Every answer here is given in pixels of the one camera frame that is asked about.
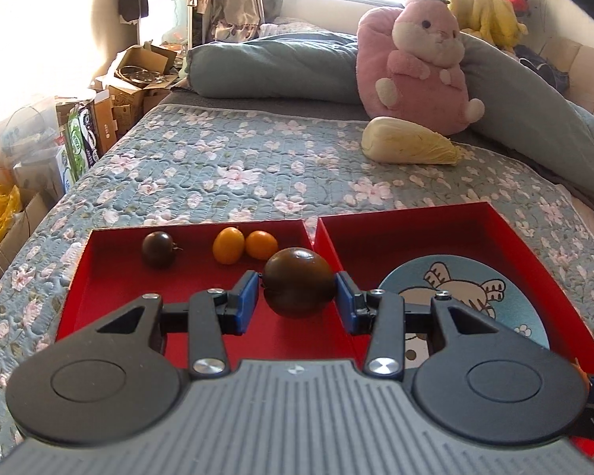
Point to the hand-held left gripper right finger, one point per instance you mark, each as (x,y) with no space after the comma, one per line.
(344,297)

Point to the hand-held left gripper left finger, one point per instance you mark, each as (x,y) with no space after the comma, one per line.
(250,291)

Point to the large dark tomato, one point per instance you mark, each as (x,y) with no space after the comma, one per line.
(299,279)

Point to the red box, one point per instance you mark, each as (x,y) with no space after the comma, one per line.
(366,242)
(109,287)

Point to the orange kumquat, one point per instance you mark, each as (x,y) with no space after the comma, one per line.
(227,245)
(262,245)

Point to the small dark tomato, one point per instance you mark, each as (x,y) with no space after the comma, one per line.
(157,250)

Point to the blue cartoon print plate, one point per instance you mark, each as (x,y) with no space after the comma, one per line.
(515,302)

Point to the napa cabbage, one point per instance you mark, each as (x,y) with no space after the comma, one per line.
(406,141)

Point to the brown cardboard box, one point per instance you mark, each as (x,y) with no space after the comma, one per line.
(121,109)

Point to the grey-blue duvet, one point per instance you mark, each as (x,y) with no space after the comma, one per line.
(277,69)

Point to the green and white carton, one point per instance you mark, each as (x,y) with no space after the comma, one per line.
(81,136)

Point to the pink plush rabbit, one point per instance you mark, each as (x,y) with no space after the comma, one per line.
(416,74)

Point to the open cardboard box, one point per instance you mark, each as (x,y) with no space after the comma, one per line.
(146,67)

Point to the clear plastic container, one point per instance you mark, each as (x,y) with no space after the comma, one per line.
(24,128)

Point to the floral curtain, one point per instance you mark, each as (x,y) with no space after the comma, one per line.
(237,0)

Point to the beige padded headboard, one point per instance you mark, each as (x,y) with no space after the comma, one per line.
(584,69)

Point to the yellow plush toy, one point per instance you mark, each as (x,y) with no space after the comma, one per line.
(485,10)

